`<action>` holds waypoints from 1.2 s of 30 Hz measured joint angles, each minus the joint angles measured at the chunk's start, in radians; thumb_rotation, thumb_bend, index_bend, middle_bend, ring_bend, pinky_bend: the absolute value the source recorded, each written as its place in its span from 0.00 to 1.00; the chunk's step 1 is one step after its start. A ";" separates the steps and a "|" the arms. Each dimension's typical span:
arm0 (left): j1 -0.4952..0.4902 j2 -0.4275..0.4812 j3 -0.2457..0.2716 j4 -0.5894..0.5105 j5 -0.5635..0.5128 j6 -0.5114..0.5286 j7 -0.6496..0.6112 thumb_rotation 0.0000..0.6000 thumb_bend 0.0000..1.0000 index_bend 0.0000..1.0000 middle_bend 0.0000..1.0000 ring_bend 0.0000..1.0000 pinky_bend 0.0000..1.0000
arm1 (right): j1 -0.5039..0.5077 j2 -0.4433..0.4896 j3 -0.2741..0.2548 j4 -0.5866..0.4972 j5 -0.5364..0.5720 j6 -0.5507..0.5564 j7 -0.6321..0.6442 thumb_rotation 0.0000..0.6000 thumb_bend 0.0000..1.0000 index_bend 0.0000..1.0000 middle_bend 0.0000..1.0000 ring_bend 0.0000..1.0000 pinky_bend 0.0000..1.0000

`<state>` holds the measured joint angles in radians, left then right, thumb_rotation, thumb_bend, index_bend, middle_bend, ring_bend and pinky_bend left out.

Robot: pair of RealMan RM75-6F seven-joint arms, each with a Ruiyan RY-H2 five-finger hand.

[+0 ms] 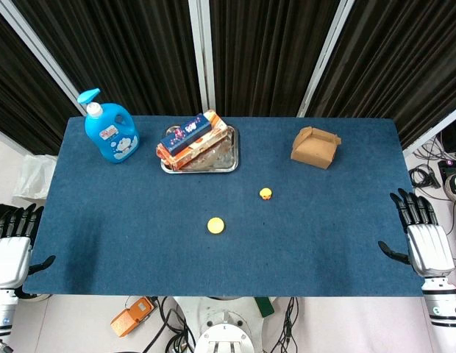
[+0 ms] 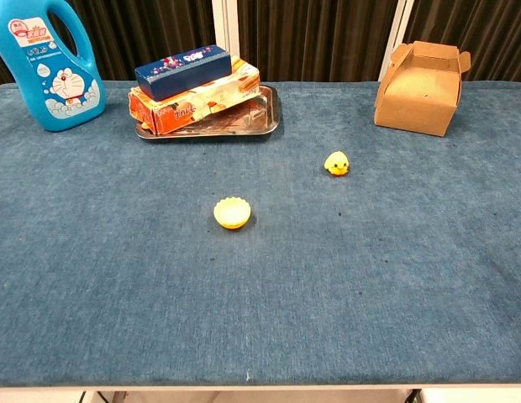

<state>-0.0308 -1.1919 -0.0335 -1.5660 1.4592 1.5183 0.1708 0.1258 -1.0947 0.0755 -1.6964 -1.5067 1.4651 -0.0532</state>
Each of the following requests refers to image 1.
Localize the white plastic bag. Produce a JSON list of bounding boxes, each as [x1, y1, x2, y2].
[[13, 154, 59, 202]]

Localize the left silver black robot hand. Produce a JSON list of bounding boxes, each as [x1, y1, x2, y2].
[[0, 204, 57, 289]]

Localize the yellow round disc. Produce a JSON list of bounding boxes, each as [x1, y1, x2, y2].
[[207, 217, 226, 235]]

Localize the dark blue printed box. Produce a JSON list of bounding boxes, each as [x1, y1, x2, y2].
[[160, 113, 214, 157]]

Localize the blue felt table cloth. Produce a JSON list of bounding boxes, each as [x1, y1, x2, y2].
[[22, 115, 424, 297]]

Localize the brown cardboard takeout box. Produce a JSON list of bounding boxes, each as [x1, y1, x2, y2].
[[290, 126, 342, 170]]

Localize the blue detergent pump bottle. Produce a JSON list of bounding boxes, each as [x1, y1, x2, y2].
[[76, 88, 140, 163]]

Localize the orange white snack box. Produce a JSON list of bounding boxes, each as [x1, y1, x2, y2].
[[156, 109, 229, 171]]

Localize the white sneaker shoe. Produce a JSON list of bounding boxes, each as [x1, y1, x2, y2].
[[443, 173, 456, 214]]

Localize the black pleated curtain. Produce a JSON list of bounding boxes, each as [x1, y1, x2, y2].
[[0, 0, 456, 155]]

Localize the white robot torso base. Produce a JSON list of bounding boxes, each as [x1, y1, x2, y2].
[[174, 296, 277, 353]]

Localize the orange foot pedal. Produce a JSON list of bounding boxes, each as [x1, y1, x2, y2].
[[110, 296, 154, 338]]

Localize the black cable bundle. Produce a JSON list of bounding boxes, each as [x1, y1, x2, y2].
[[407, 132, 456, 192]]

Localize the silver metal tray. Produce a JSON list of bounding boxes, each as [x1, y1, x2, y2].
[[160, 124, 240, 174]]

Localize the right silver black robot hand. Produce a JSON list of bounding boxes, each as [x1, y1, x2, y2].
[[377, 188, 456, 278]]

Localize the black floor cables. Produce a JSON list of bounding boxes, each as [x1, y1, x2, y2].
[[141, 296, 198, 353]]

